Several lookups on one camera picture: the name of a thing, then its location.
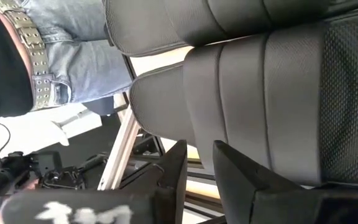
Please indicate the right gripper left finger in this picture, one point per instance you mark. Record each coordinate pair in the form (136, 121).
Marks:
(172, 186)

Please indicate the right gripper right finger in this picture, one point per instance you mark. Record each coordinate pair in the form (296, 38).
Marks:
(244, 180)

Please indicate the silver aluminium profile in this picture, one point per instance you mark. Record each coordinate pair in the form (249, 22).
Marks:
(120, 155)

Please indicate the person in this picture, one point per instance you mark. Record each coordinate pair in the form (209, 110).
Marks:
(73, 62)

